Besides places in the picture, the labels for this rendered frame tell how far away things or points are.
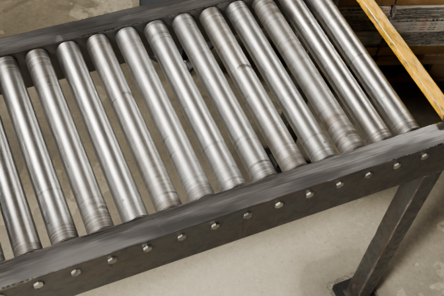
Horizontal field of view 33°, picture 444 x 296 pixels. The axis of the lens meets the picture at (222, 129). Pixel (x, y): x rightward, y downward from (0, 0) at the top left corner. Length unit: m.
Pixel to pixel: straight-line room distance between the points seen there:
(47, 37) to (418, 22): 1.31
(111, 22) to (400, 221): 0.79
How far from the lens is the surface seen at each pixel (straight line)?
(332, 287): 2.25
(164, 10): 1.69
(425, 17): 2.52
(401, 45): 1.69
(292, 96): 1.56
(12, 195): 1.41
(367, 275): 2.07
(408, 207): 1.77
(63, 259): 1.34
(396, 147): 1.53
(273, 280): 2.23
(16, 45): 1.63
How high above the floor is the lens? 1.99
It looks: 53 degrees down
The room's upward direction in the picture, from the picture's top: 8 degrees clockwise
